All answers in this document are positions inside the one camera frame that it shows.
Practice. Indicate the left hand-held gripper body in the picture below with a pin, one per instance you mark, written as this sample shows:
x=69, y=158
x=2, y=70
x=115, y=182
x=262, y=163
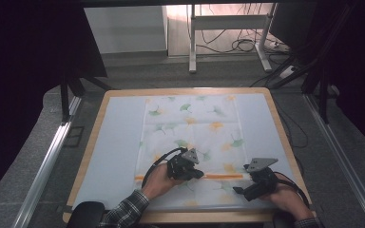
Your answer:
x=182, y=166

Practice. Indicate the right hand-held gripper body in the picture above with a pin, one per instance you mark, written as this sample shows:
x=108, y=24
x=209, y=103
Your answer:
x=261, y=180

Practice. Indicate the white leaf-print cloth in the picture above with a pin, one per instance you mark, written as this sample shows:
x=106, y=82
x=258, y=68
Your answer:
x=199, y=133

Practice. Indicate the person's left hand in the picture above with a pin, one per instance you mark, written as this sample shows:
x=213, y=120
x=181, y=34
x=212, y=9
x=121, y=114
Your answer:
x=158, y=185

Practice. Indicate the person's right hand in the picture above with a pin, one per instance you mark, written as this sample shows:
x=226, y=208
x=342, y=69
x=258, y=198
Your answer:
x=286, y=199

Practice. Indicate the wooden table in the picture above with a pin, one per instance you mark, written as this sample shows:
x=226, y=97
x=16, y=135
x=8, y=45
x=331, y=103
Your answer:
x=90, y=148

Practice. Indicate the white power strip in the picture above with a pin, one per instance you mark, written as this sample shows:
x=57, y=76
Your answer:
x=287, y=72

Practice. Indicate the black metal stand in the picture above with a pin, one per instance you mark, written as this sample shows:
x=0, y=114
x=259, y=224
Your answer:
x=323, y=95
x=65, y=101

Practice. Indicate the black chair armrest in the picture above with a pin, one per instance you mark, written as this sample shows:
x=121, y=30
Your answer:
x=85, y=215

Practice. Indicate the dark floor grate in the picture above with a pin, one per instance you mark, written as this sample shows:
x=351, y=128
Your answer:
x=74, y=136

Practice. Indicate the white cabinet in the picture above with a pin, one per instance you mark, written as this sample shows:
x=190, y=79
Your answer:
x=125, y=30

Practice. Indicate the black monitor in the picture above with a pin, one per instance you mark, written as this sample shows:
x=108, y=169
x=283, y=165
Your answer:
x=293, y=23

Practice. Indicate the aluminium rail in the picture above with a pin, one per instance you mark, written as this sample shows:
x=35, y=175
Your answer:
x=345, y=158
x=44, y=171

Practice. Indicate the white desk frame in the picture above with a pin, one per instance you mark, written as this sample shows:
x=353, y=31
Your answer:
x=228, y=22

